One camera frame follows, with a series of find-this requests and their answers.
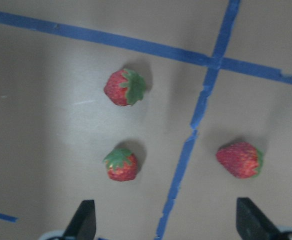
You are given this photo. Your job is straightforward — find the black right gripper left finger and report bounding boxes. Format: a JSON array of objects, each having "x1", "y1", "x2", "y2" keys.
[{"x1": 39, "y1": 199, "x2": 98, "y2": 240}]

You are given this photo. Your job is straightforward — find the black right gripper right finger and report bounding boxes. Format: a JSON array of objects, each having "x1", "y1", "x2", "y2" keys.
[{"x1": 236, "y1": 197, "x2": 292, "y2": 240}]

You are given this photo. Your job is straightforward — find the red strawberry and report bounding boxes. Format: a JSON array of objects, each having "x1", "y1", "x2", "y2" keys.
[
  {"x1": 215, "y1": 142, "x2": 264, "y2": 179},
  {"x1": 103, "y1": 68, "x2": 146, "y2": 107},
  {"x1": 103, "y1": 148, "x2": 138, "y2": 182}
]

